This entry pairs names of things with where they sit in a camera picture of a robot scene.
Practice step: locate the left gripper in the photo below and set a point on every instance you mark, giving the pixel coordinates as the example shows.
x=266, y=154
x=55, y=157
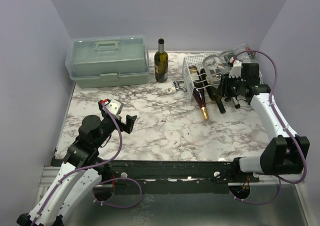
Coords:
x=128, y=125

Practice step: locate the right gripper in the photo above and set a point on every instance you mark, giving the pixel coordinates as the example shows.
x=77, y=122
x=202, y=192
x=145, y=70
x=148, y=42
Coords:
x=225, y=87

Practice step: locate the clear glass wine bottle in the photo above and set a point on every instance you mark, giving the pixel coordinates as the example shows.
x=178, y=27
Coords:
x=214, y=69

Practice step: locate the dark green brown-label wine bottle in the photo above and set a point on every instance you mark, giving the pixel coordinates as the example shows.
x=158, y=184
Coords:
x=161, y=59

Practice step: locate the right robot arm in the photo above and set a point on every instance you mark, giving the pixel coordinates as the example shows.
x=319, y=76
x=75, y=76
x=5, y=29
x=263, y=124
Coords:
x=286, y=150

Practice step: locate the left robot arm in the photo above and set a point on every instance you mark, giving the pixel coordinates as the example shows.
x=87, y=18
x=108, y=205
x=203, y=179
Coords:
x=82, y=169

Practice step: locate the dark green bottle black neck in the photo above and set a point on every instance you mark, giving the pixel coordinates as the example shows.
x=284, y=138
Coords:
x=212, y=92

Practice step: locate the olive bottle silver cap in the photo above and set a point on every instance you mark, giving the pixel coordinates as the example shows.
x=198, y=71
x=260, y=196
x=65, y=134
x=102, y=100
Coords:
x=235, y=102

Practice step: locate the red bottle gold foil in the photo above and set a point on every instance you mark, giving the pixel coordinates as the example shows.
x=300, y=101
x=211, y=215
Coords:
x=198, y=91

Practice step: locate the clear bottle dark label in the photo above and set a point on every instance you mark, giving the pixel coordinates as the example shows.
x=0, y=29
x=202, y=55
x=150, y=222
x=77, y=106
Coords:
x=226, y=58

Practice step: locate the clear bottle red cap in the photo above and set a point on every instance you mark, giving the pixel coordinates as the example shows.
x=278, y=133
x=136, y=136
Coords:
x=244, y=54

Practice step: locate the white plastic pipe fitting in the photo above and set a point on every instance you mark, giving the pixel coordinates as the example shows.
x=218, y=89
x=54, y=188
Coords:
x=169, y=90

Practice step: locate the green plastic toolbox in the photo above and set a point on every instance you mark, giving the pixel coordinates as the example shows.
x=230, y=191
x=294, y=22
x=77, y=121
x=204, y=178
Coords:
x=108, y=61

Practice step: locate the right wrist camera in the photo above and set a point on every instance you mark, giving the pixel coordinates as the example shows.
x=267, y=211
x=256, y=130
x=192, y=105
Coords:
x=236, y=69

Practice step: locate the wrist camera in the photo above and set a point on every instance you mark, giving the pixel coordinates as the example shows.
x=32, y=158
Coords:
x=113, y=106
x=236, y=69

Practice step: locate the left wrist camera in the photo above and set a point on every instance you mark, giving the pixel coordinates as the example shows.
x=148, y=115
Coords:
x=113, y=106

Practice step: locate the white wire wine rack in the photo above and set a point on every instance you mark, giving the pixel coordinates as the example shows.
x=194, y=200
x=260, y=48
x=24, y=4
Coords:
x=251, y=70

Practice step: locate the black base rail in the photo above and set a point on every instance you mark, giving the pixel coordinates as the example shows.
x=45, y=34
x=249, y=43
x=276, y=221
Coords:
x=175, y=177

